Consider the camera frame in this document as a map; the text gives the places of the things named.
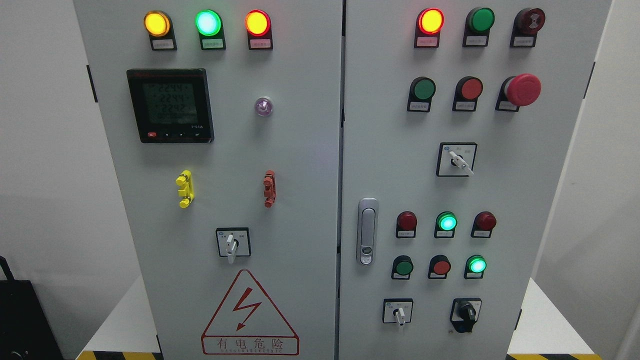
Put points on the white rotary switch upper right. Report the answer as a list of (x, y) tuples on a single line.
[(456, 159)]

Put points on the dark red indicator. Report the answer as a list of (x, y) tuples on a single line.
[(406, 225), (483, 225)]

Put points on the yellow indicator light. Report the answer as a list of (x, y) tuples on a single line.
[(159, 27)]

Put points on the yellow terminal clip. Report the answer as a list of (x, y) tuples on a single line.
[(185, 188)]

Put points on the silver door latch handle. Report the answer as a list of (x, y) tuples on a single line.
[(367, 230)]

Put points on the green push button lower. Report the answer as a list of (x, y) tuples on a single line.
[(402, 267)]

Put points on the green lit indicator middle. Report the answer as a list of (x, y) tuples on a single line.
[(445, 225)]

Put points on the green lit button lower right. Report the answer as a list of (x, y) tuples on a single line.
[(475, 267)]

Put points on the green unlit indicator top right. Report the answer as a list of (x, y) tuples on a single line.
[(477, 27)]

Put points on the white rotary switch lower right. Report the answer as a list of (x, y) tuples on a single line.
[(397, 311)]

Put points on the clear small light bulb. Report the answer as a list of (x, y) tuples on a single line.
[(264, 106)]

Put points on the green push button upper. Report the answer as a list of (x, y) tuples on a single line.
[(421, 91)]

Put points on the dark red indicator left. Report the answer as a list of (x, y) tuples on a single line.
[(406, 225)]

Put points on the black bag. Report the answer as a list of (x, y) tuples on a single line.
[(25, 333)]

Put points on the red push button lower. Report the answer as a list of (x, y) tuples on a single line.
[(439, 267)]

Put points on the white rotary switch door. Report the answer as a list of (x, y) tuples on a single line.
[(233, 242)]

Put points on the grey cabinet door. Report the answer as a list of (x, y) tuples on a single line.
[(391, 154), (294, 243)]

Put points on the red push button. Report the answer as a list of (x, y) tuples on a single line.
[(466, 94), (439, 267)]

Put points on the grey left cabinet door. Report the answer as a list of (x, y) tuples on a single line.
[(294, 243)]

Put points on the red push button upper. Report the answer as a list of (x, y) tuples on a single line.
[(466, 94)]

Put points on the dark red buzzer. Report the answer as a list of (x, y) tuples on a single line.
[(527, 23)]

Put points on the dark red indicator right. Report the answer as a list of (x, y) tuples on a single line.
[(483, 225)]

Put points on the red triangular warning sticker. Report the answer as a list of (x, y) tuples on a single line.
[(247, 322)]

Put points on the red terminal clip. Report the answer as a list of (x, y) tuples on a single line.
[(269, 190)]

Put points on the green indicator light top left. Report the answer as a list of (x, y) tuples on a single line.
[(210, 30)]

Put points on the black rotary selector knob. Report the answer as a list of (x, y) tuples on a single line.
[(464, 314)]

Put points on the red-rimmed lit indicator light left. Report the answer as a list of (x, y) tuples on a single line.
[(259, 30)]

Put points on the grey right cabinet door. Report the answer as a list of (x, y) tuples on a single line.
[(391, 154)]

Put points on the black digital power meter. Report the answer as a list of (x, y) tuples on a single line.
[(171, 105)]

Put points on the green push button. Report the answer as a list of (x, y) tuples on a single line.
[(421, 91), (402, 267)]

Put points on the red lit indicator light right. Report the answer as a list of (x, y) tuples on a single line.
[(427, 32)]

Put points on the white rotary switch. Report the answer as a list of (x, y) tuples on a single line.
[(397, 311), (456, 159)]

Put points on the red emergency stop button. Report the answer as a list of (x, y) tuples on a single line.
[(518, 91)]

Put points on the white cabinet base platform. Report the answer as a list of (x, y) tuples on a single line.
[(541, 329)]

